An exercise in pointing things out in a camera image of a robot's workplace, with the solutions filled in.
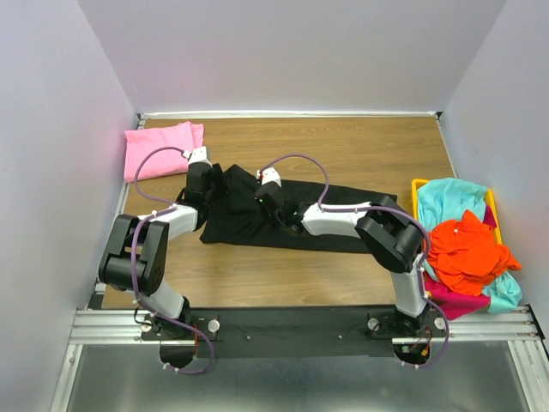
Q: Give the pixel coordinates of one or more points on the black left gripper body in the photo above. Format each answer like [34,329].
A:
[211,195]

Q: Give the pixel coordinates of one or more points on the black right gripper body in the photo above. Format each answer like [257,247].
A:
[278,221]

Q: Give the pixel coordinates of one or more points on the black t-shirt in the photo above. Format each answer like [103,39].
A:
[236,218]

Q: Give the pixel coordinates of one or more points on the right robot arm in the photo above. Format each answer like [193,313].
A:
[394,238]

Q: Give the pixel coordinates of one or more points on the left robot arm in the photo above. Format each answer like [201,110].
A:
[134,259]

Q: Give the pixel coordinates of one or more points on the folded pink t-shirt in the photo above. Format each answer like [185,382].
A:
[140,143]

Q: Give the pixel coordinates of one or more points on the teal t-shirt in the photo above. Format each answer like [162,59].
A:
[445,199]

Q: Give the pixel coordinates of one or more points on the orange t-shirt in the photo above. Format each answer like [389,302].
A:
[465,256]

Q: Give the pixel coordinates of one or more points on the magenta t-shirt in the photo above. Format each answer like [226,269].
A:
[454,305]

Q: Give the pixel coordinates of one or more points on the yellow plastic bin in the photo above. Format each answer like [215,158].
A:
[489,199]

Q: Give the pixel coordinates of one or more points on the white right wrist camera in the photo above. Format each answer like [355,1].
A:
[268,176]

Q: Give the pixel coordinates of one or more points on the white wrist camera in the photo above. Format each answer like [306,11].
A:
[268,176]
[197,155]

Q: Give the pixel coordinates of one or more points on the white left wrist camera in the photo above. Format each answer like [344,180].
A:
[197,155]

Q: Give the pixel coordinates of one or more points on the black mounting base plate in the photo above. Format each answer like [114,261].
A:
[300,331]

